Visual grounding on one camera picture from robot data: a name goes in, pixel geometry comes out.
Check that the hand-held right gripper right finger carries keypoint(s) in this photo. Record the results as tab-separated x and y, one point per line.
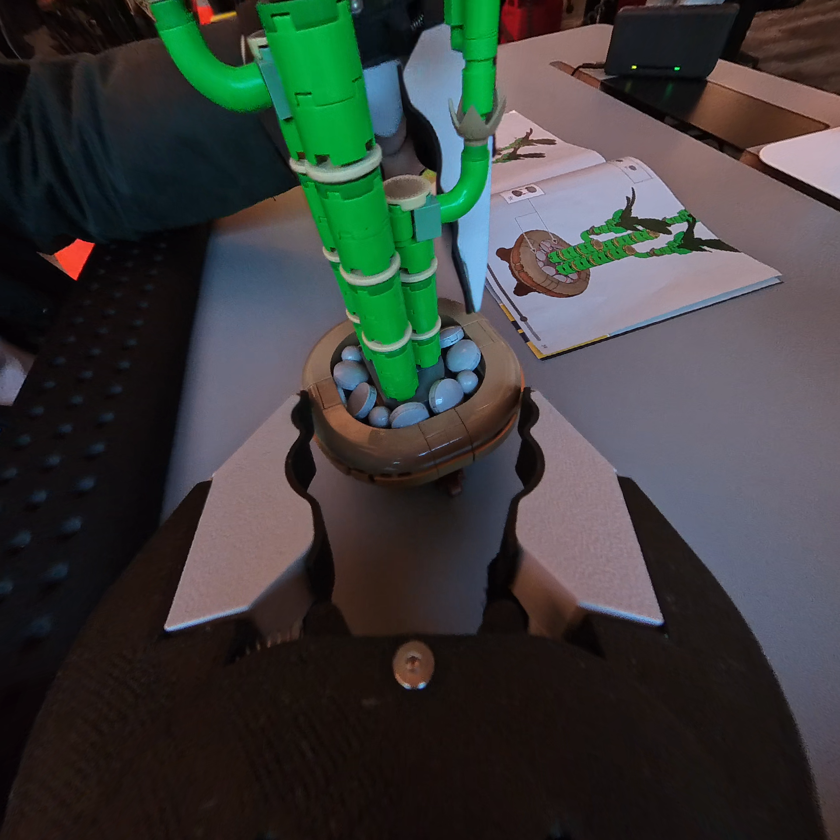
577	525

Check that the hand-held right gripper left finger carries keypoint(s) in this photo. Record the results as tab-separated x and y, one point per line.
249	525

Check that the black router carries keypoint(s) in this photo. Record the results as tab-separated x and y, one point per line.
669	39

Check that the grey desk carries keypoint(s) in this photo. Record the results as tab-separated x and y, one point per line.
656	426
754	98

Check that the white instruction booklet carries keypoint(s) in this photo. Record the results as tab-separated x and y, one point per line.
656	295

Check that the black studded mat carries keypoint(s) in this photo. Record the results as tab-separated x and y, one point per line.
79	426

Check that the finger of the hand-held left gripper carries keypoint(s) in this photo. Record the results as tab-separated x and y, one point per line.
469	249
382	98

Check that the green toy brick bamboo plant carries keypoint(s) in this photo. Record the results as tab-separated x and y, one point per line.
341	131

